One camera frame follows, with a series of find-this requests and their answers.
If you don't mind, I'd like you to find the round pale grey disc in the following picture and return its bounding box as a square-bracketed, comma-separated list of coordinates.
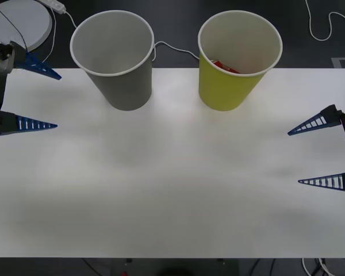
[0, 0, 53, 52]

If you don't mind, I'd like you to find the white power strip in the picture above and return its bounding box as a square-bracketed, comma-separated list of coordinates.
[36, 0, 67, 14]

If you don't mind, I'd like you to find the grey plastic waste bin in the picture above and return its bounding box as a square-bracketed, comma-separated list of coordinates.
[70, 10, 155, 112]

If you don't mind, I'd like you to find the yellow-green plastic waste bin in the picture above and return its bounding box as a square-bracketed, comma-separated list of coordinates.
[197, 10, 283, 112]

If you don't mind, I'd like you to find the thin pale looped cable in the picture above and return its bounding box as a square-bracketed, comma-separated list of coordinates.
[41, 7, 58, 63]

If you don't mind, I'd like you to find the thin black cable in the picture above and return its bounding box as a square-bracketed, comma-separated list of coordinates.
[0, 3, 29, 53]

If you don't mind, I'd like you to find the white power strip cable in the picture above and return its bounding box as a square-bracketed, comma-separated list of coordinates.
[63, 10, 201, 63]

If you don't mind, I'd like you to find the white coiled cable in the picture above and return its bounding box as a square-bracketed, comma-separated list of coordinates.
[301, 257, 336, 276]

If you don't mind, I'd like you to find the white wavy cable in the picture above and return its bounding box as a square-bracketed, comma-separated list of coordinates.
[304, 0, 345, 41]

